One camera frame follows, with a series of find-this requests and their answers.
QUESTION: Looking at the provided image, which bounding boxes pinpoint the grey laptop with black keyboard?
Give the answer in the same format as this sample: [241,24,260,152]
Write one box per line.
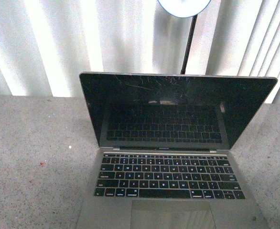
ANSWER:
[77,72,277,229]

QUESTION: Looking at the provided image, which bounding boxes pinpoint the blue desk lamp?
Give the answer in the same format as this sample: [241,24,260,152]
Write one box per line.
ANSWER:
[158,0,211,74]

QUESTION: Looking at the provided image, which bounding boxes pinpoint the white window blinds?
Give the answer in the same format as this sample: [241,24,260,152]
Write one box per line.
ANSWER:
[0,0,280,103]

